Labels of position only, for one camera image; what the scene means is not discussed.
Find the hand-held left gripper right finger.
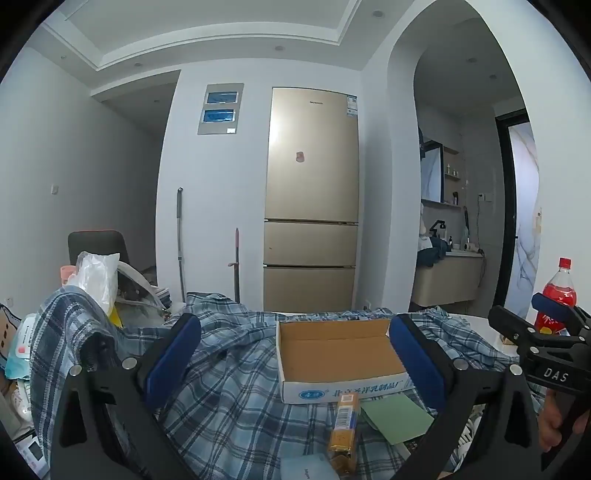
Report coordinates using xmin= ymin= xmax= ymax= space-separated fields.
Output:
xmin=389 ymin=313 xmax=543 ymax=480

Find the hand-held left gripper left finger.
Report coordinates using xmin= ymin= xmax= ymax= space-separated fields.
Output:
xmin=50 ymin=313 xmax=204 ymax=480

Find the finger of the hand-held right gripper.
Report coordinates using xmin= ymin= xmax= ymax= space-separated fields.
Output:
xmin=531 ymin=292 xmax=591 ymax=344
xmin=488 ymin=305 xmax=544 ymax=358

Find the green sponge pad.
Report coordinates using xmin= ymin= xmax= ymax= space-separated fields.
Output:
xmin=359 ymin=394 xmax=435 ymax=446

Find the shallow cardboard box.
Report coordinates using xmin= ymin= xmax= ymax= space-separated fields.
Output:
xmin=276 ymin=318 xmax=419 ymax=404

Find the orange snack packet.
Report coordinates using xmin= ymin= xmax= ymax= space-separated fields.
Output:
xmin=327 ymin=392 xmax=361 ymax=476

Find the light blue tissue pack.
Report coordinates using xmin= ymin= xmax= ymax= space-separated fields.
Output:
xmin=279 ymin=452 xmax=338 ymax=480

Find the person's right hand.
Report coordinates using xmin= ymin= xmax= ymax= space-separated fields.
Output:
xmin=538 ymin=392 xmax=591 ymax=455

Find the red soda bottle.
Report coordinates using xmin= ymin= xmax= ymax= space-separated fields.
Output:
xmin=536 ymin=257 xmax=578 ymax=335

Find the beige vanity cabinet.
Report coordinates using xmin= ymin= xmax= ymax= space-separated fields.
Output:
xmin=411 ymin=251 xmax=485 ymax=308

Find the blue plaid shirt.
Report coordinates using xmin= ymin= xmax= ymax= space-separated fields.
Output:
xmin=30 ymin=288 xmax=546 ymax=480

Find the dark clothes pile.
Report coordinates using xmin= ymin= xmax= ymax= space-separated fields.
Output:
xmin=418 ymin=235 xmax=448 ymax=268

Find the black framed door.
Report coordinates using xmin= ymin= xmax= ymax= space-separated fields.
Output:
xmin=495 ymin=108 xmax=541 ymax=319

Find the clear plastic bag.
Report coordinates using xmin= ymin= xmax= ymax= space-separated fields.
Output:
xmin=65 ymin=251 xmax=121 ymax=319

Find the dark chair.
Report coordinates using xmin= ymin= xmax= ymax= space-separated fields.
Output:
xmin=68 ymin=230 xmax=127 ymax=268

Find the white pack red label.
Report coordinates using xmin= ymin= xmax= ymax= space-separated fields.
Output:
xmin=4 ymin=314 xmax=44 ymax=384

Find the gold refrigerator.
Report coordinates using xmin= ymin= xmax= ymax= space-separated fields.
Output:
xmin=263 ymin=87 xmax=360 ymax=312

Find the grey electrical panel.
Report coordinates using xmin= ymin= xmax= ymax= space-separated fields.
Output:
xmin=198 ymin=83 xmax=245 ymax=136

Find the grey mop handle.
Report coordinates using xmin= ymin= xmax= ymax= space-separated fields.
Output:
xmin=177 ymin=187 xmax=186 ymax=303

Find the wall mirror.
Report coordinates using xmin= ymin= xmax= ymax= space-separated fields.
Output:
xmin=420 ymin=141 xmax=445 ymax=204

